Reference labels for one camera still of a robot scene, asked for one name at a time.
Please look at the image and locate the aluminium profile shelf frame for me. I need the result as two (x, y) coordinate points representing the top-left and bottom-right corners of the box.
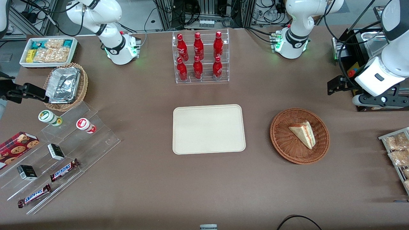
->
(10, 0), (58, 36)

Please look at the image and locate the brown round wicker basket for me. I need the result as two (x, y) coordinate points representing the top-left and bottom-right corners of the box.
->
(270, 108), (330, 165)

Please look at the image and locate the red cookie box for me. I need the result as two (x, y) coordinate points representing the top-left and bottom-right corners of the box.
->
(0, 132), (40, 170)

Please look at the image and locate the red lid small bottle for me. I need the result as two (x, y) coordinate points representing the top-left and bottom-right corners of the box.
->
(76, 118), (96, 134)

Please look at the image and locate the light tan wicker basket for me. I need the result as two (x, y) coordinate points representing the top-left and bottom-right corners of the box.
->
(43, 63), (89, 111)

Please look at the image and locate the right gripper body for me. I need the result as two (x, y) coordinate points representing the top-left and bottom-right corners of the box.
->
(0, 72), (15, 101)

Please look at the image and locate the clear acrylic stepped display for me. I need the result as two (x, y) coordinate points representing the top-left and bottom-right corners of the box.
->
(0, 102), (121, 215)

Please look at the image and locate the tray of packaged snacks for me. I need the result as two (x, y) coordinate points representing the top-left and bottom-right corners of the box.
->
(378, 127), (409, 195)

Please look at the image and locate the triangle sandwich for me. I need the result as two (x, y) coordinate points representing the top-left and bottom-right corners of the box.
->
(289, 121), (316, 150)

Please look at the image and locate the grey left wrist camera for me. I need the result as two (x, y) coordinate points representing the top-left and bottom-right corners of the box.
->
(352, 94), (397, 108)

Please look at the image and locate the black hot dog warmer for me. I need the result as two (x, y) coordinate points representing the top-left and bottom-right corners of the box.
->
(332, 5), (409, 111)

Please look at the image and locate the steel warmer pan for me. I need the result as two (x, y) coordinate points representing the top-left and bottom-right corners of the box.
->
(358, 29), (384, 59)

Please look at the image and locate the cream plastic tray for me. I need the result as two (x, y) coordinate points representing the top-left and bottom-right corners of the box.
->
(173, 104), (246, 155)

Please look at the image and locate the red cola bottle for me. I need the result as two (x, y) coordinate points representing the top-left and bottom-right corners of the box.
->
(177, 57), (188, 81)
(212, 56), (223, 80)
(193, 32), (204, 60)
(213, 31), (224, 58)
(177, 34), (189, 61)
(193, 55), (204, 80)

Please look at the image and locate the white rectangular snack bin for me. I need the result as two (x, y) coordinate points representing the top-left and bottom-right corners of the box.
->
(19, 37), (78, 68)

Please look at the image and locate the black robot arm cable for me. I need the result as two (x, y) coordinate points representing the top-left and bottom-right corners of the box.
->
(13, 0), (86, 37)

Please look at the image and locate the clear cracker bag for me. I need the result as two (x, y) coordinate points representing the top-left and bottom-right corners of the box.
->
(34, 48), (53, 63)
(45, 39), (65, 49)
(51, 47), (70, 63)

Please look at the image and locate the silver foil container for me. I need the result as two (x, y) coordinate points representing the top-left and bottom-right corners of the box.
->
(45, 67), (81, 104)

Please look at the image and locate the black looped cable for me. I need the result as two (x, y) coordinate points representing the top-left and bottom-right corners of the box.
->
(276, 215), (323, 230)

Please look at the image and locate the clear acrylic bottle rack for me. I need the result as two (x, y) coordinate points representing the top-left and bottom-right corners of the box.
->
(172, 29), (230, 84)

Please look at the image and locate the small black box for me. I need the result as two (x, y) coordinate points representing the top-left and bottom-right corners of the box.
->
(17, 165), (38, 181)
(47, 143), (65, 161)

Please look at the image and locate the Snickers chocolate bar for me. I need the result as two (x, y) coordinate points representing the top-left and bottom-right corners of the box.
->
(18, 184), (51, 209)
(50, 159), (80, 182)

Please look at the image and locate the green lid small bottle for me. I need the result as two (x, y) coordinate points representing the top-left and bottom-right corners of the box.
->
(38, 110), (63, 127)

